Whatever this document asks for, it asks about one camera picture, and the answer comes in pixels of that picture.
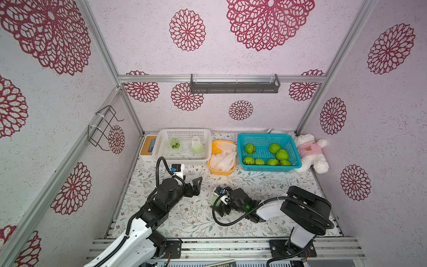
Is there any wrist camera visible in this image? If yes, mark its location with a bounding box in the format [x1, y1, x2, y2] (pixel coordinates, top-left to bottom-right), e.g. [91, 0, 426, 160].
[171, 164, 185, 180]
[214, 186, 232, 206]

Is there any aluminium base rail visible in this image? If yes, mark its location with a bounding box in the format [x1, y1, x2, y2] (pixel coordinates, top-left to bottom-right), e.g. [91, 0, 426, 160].
[88, 233, 367, 267]

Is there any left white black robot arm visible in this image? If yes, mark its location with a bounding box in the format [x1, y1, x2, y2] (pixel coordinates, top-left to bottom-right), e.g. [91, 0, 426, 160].
[86, 157, 202, 267]

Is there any pile of white foam nets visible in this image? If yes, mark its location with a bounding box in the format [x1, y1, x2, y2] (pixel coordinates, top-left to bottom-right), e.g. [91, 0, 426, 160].
[211, 142, 238, 172]

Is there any floral table mat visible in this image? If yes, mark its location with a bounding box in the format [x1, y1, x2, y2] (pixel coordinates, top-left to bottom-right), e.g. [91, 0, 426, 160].
[107, 159, 322, 238]

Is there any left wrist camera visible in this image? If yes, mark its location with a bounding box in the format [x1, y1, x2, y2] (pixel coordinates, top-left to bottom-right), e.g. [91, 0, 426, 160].
[171, 164, 185, 180]

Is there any white teddy bear pink shirt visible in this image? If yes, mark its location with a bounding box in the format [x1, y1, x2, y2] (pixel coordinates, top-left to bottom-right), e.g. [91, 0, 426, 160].
[294, 133, 329, 174]

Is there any white box wooden lid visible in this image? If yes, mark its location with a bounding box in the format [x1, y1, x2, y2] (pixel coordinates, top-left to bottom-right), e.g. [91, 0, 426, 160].
[139, 135, 157, 162]

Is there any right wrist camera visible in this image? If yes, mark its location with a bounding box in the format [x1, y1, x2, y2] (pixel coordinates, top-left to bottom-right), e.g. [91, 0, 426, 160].
[214, 186, 232, 206]

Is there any yellow plastic tray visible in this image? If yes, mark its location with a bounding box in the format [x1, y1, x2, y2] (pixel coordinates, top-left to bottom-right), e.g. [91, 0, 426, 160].
[207, 139, 238, 176]

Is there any white plastic basket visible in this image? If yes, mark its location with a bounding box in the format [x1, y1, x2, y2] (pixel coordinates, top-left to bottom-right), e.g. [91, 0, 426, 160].
[153, 129, 212, 165]

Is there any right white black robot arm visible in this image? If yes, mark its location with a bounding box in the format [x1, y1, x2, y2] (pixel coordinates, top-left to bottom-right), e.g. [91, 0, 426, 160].
[211, 186, 335, 267]

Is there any black wire wall rack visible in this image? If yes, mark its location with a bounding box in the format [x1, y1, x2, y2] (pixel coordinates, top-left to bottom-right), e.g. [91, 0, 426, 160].
[87, 105, 124, 152]

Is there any teal plastic basket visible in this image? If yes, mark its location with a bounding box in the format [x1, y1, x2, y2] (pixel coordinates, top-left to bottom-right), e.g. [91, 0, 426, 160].
[237, 133, 301, 172]

